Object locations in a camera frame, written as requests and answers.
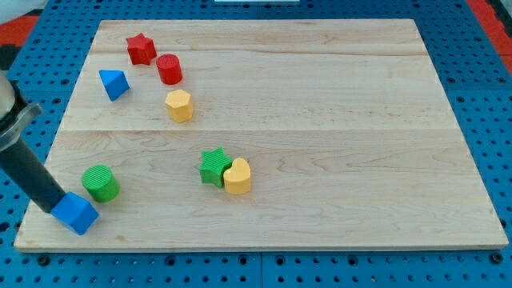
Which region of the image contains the green cylinder block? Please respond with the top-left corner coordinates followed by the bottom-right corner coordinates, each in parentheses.
top-left (82, 165), bottom-right (120, 202)

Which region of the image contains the yellow heart block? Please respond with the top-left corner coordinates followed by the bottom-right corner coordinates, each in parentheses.
top-left (223, 158), bottom-right (251, 194)

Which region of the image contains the blue cube block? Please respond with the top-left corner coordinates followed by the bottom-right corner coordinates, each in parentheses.
top-left (50, 192), bottom-right (99, 235)

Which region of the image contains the blue triangle block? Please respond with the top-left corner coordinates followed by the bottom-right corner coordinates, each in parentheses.
top-left (98, 70), bottom-right (130, 102)

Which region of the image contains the green star block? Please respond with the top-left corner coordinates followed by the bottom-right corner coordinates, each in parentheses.
top-left (199, 146), bottom-right (233, 188)

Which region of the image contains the red star block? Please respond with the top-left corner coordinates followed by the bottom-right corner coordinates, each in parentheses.
top-left (126, 33), bottom-right (157, 66)

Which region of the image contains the red cylinder block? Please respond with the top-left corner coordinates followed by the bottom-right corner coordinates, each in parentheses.
top-left (156, 54), bottom-right (182, 85)

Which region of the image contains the robot arm end clamp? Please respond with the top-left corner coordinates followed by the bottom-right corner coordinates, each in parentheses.
top-left (1, 73), bottom-right (43, 151)

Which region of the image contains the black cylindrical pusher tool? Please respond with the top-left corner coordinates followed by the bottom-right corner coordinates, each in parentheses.
top-left (1, 138), bottom-right (65, 214)

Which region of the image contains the wooden board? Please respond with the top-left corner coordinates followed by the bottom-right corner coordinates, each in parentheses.
top-left (14, 19), bottom-right (508, 253)

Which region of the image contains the yellow hexagon block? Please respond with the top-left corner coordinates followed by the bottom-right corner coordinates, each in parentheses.
top-left (165, 90), bottom-right (194, 122)

